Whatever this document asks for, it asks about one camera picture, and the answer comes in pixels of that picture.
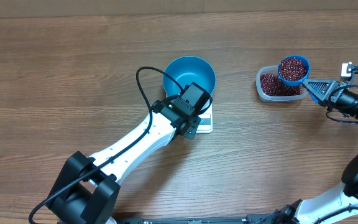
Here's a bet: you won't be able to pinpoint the blue plastic measuring scoop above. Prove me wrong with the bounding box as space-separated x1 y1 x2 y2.
277 55 311 103

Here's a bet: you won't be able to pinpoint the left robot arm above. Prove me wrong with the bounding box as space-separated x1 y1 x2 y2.
45 83 211 224

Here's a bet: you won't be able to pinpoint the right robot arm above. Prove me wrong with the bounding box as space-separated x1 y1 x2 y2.
264 79 358 224

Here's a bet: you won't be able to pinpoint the white digital kitchen scale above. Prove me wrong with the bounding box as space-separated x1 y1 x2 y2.
196 100 213 134

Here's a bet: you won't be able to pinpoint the blue metal bowl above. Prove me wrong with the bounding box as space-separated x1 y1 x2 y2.
165 56 216 94

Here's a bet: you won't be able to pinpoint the red adzuki beans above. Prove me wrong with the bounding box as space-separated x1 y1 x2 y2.
260 73 301 96

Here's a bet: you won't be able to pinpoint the clear plastic food container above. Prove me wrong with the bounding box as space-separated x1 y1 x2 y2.
255 65 310 103

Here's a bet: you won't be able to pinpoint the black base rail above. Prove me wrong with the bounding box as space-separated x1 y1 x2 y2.
116 212 279 224

